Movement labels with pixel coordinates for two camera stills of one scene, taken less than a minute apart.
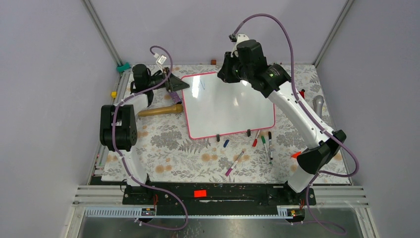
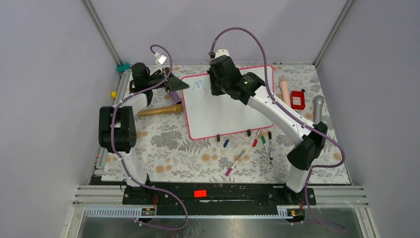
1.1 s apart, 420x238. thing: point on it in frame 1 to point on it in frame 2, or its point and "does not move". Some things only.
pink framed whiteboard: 214,107 does not move
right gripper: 225,74 to 215,91
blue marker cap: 226,143 does not move
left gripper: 174,84 does not move
